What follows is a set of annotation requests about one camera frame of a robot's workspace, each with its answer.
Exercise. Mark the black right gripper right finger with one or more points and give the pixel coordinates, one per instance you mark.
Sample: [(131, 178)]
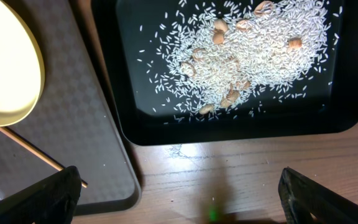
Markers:
[(303, 199)]

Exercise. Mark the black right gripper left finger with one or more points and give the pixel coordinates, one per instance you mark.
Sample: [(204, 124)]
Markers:
[(51, 200)]

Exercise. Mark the yellow round plate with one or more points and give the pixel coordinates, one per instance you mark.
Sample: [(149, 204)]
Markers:
[(22, 69)]

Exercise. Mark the pile of rice waste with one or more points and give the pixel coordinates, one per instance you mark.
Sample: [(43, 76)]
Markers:
[(200, 61)]

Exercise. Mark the black waste tray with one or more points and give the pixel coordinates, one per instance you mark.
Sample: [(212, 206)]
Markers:
[(129, 93)]

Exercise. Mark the brown serving tray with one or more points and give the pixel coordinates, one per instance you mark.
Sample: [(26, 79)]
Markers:
[(71, 122)]

